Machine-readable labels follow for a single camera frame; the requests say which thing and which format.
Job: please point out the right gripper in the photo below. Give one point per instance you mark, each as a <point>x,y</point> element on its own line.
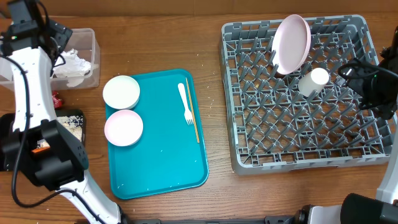
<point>355,84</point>

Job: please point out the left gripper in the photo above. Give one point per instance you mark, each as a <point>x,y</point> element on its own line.
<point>58,32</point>

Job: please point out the white napkin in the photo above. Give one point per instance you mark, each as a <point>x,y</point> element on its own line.
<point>69,65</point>

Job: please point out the white plastic cup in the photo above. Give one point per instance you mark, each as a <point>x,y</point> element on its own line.
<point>313,81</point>

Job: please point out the red snack wrapper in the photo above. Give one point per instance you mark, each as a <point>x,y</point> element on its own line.
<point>57,101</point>

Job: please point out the white bowl with food scraps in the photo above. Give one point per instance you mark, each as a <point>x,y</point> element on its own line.
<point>121,92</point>

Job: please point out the pink round plate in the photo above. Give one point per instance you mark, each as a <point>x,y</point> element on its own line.
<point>291,44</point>

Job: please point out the pink bowl with food scraps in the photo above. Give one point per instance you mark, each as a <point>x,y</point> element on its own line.
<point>123,128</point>

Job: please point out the wooden chopstick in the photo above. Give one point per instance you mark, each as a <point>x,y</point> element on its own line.
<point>192,111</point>

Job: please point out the white plastic fork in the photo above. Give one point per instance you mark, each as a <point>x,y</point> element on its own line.
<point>187,113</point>

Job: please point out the orange carrot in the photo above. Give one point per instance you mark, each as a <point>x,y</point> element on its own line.
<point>41,149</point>

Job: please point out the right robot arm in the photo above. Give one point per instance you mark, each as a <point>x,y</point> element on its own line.
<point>357,208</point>

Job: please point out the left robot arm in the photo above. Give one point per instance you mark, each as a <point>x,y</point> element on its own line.
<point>39,146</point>

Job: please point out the grey dishwasher rack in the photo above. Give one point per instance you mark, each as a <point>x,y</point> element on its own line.
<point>272,127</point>

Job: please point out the clear plastic bin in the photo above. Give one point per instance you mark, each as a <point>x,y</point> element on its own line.
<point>82,40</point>

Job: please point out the spilled rice and scraps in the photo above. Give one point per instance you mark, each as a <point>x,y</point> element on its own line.
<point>74,124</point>

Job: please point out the black plastic bin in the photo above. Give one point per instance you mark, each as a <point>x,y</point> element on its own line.
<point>7,121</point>

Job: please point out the teal serving tray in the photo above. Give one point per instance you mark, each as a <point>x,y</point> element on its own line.
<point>167,157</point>

